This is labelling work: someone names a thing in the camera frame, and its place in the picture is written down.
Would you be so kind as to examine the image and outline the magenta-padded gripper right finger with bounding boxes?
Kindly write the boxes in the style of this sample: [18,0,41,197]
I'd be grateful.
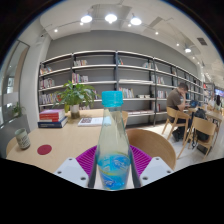
[129,144,175,188]

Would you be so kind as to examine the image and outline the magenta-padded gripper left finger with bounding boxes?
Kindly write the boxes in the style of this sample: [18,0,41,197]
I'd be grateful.
[53,145,101,190]

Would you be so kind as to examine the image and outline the clear bottle with blue cap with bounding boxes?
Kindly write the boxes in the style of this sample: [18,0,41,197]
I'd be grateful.
[94,90,132,192]

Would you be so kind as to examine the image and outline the round-backed wooden chair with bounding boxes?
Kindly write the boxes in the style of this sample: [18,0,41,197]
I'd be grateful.
[121,110,130,127]
[125,128,177,171]

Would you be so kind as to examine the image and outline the flat round red coaster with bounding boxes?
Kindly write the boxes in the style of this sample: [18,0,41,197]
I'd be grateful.
[36,143,53,156]

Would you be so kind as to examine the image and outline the dark blue thick book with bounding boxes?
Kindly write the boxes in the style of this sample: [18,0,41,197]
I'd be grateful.
[37,116,69,129]

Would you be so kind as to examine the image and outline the white book with patterned cover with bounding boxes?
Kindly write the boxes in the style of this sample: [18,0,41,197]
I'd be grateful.
[77,116,104,128]

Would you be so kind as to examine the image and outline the red book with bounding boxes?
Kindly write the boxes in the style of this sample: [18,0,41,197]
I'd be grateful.
[38,111,66,123]

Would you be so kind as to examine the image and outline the grey-green patterned mug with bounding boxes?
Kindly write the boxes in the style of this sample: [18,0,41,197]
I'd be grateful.
[14,128,32,150]

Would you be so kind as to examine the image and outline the pink-covered book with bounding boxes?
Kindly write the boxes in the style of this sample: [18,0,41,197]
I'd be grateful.
[39,108,65,114]

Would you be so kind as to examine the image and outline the group of wooden slat chairs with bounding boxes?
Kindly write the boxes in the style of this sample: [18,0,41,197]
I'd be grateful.
[162,106,222,160]

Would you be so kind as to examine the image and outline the person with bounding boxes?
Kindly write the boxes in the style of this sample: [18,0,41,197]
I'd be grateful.
[165,82,191,141]
[213,94,224,112]

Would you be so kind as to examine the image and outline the potted green plant, white pot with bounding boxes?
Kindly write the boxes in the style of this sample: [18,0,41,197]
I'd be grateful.
[53,79,99,120]

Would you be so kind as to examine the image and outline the small leafy floor plant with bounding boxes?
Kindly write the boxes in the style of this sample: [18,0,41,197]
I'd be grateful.
[9,101,26,118]

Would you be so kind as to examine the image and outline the grey bookshelf unit with books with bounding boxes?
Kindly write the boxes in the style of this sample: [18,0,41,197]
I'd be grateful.
[37,49,205,127]

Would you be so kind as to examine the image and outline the group of ceiling lights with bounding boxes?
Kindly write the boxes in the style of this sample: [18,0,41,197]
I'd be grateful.
[53,12,214,68]

